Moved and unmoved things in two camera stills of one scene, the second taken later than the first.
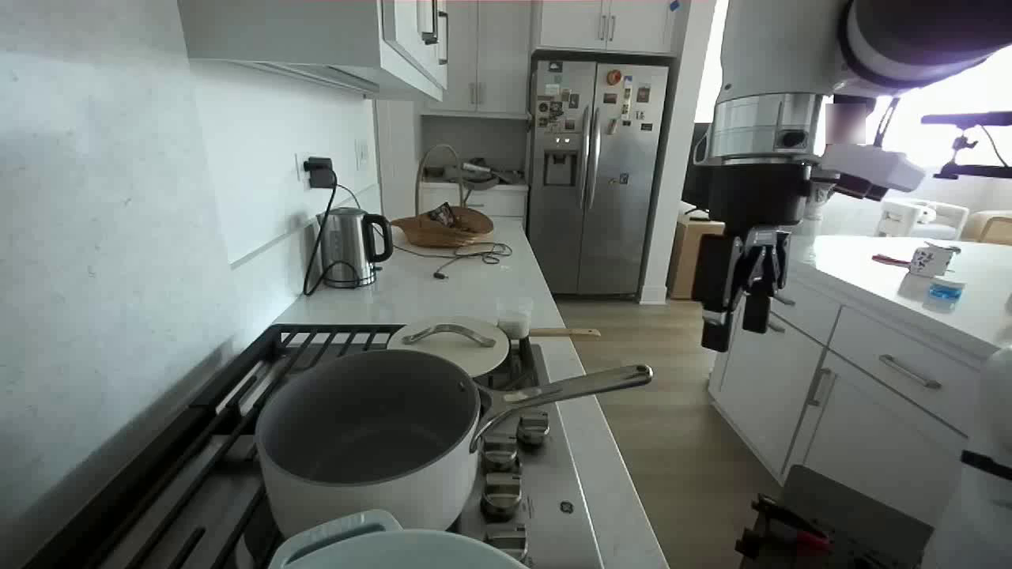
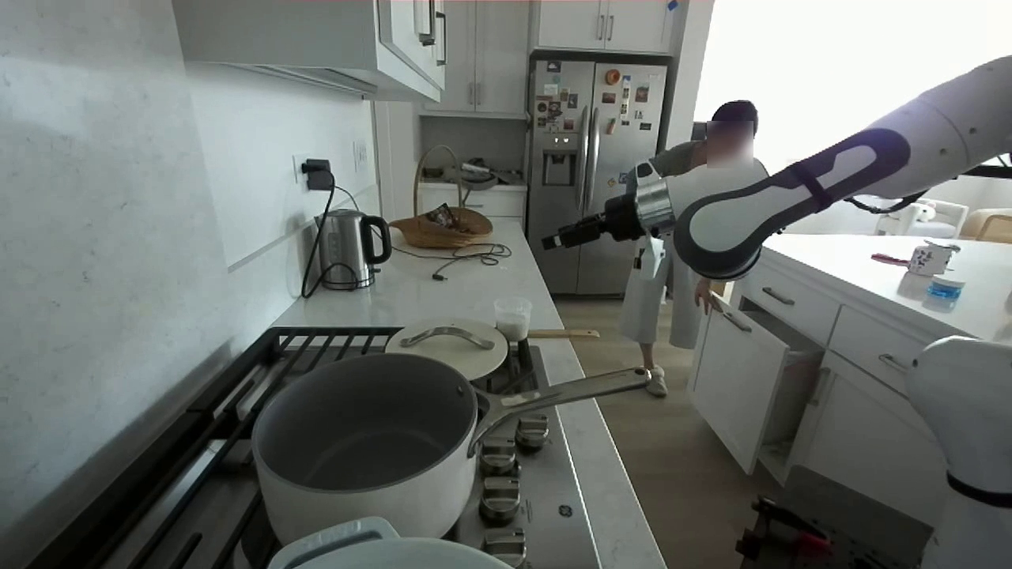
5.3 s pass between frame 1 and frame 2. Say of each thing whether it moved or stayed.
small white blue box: stayed
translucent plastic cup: stayed
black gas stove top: stayed
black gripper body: moved
